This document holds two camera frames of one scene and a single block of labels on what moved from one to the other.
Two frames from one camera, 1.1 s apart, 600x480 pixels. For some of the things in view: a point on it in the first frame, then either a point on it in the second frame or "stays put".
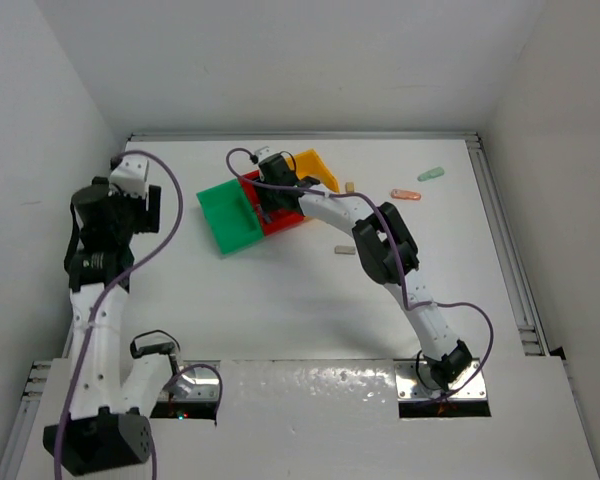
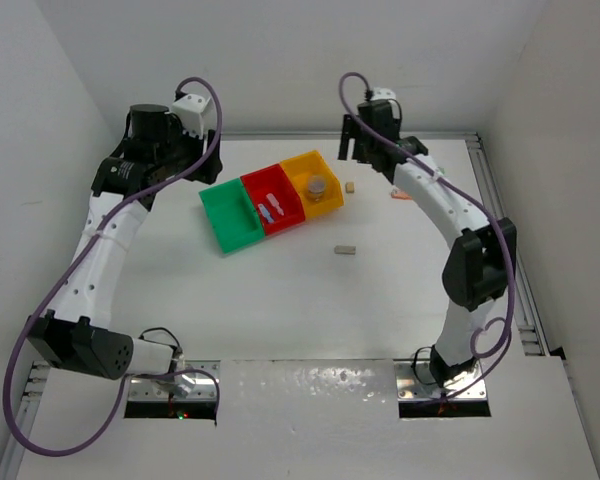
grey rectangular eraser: x=344 y=249 stays put
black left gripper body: x=152 y=209 to x=208 y=159
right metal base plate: x=410 y=387 stays put
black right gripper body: x=269 y=197 to x=362 y=143
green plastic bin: x=230 y=217 stays put
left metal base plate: x=195 y=383 stays put
